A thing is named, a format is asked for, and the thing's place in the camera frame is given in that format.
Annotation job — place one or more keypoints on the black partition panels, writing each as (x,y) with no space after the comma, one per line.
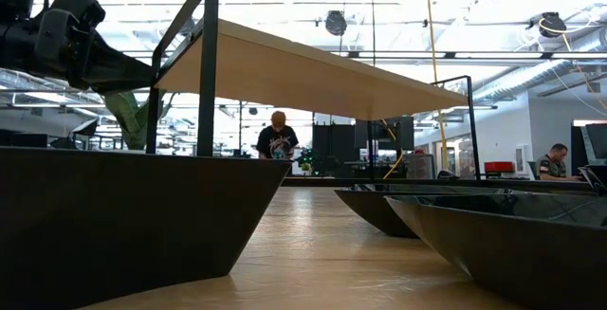
(332,149)

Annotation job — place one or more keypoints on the person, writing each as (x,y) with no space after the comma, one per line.
(550,165)
(277,141)

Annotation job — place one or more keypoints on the silver corrugated duct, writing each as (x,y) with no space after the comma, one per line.
(521,80)

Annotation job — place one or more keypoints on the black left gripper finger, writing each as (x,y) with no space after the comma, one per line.
(118,73)

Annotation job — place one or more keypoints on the dark monitor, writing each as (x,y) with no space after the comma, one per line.
(28,139)
(597,141)

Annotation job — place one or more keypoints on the black aluminium table frame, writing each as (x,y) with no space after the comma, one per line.
(322,182)

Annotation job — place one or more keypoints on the black robot with green lights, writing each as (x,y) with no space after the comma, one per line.
(306,160)

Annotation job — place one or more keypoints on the red box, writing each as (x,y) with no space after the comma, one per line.
(499,167)

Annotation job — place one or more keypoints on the ceiling light strip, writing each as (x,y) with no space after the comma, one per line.
(474,55)

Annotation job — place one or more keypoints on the wooden shelf riser black legs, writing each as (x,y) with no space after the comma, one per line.
(308,82)

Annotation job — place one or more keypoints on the green potted plant leaves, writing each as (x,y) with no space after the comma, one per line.
(130,120)

